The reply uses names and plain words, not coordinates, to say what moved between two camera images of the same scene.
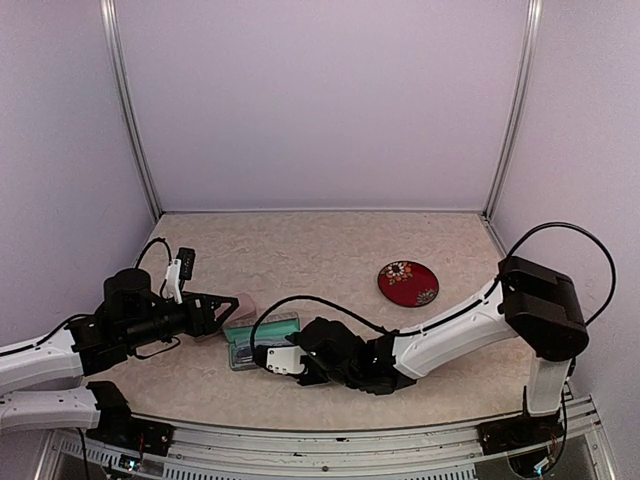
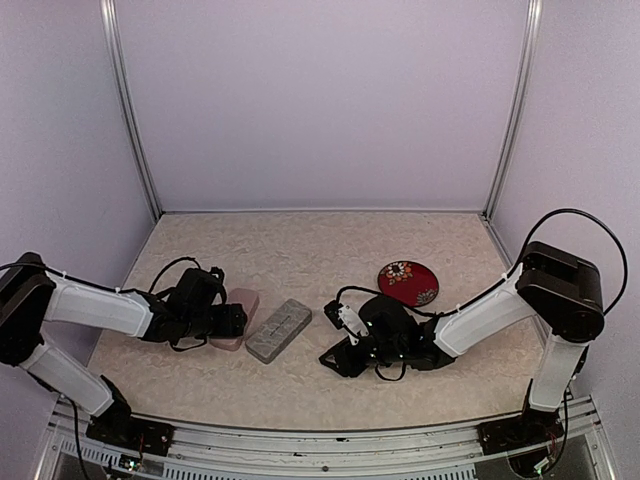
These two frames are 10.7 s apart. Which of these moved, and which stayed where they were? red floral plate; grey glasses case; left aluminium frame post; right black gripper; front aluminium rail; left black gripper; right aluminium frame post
Moved: right black gripper; grey glasses case; left black gripper
Stayed: left aluminium frame post; front aluminium rail; red floral plate; right aluminium frame post
